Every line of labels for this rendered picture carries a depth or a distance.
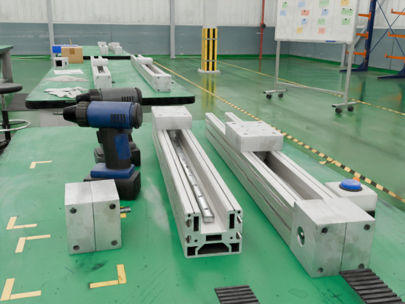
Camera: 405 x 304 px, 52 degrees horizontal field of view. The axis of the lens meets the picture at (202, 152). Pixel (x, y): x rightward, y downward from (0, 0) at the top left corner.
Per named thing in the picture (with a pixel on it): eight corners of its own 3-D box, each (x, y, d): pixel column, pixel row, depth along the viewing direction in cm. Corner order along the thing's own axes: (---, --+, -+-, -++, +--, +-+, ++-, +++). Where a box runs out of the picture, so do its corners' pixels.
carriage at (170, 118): (191, 137, 124) (191, 115, 122) (155, 139, 122) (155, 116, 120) (184, 125, 139) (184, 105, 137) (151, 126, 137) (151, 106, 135)
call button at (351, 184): (363, 193, 86) (364, 184, 85) (346, 194, 85) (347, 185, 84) (353, 186, 89) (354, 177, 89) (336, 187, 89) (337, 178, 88)
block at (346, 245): (381, 271, 68) (390, 218, 65) (311, 278, 66) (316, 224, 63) (352, 243, 76) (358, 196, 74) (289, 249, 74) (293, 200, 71)
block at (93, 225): (135, 246, 74) (133, 197, 71) (69, 255, 71) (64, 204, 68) (128, 221, 83) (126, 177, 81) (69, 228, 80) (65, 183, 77)
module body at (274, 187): (340, 244, 76) (346, 202, 73) (289, 249, 74) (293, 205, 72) (231, 135, 151) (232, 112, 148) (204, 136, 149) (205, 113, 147)
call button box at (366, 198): (374, 221, 86) (378, 192, 84) (331, 224, 84) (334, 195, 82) (354, 204, 93) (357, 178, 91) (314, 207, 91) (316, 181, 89)
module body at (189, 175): (241, 253, 72) (243, 209, 70) (184, 258, 71) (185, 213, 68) (179, 136, 148) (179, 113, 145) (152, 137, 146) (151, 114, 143)
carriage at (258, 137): (281, 160, 104) (284, 134, 102) (240, 163, 102) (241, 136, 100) (261, 143, 119) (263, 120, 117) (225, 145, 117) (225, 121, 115)
